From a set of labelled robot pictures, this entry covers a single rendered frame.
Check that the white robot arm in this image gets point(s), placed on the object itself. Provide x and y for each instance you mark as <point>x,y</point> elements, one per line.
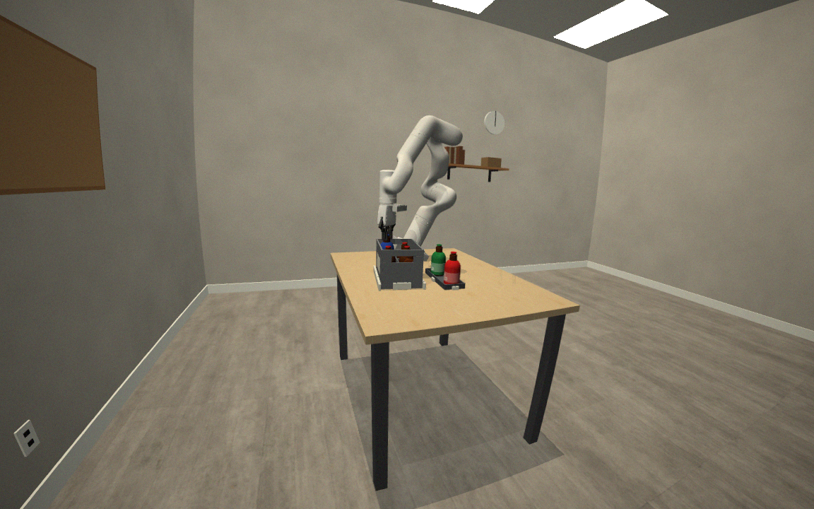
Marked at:
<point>443,196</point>

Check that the blue bottle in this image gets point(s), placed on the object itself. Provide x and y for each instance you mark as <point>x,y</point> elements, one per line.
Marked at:
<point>387,243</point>

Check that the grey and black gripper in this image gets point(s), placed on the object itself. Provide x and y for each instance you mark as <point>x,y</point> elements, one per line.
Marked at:
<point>387,219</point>

